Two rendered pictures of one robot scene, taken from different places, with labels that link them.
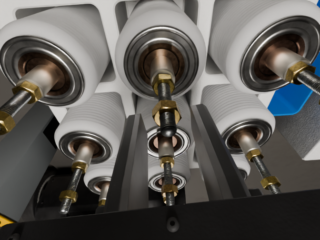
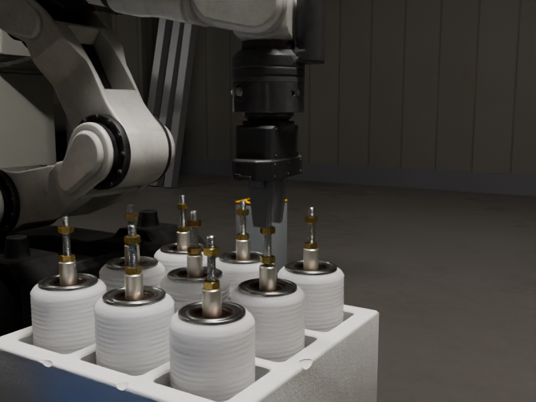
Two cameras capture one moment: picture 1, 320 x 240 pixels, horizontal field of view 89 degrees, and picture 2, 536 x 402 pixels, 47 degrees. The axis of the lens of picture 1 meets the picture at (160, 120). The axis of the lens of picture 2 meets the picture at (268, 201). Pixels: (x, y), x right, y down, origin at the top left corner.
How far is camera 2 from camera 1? 0.73 m
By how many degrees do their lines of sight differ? 63
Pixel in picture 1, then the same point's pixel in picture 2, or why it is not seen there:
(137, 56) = (285, 283)
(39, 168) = not seen: hidden behind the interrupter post
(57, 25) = (329, 286)
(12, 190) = not seen: hidden behind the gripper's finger
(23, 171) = (258, 242)
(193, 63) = (255, 293)
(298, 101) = not seen: outside the picture
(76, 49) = (311, 279)
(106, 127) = (246, 271)
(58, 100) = (293, 264)
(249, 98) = (159, 332)
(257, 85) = (197, 305)
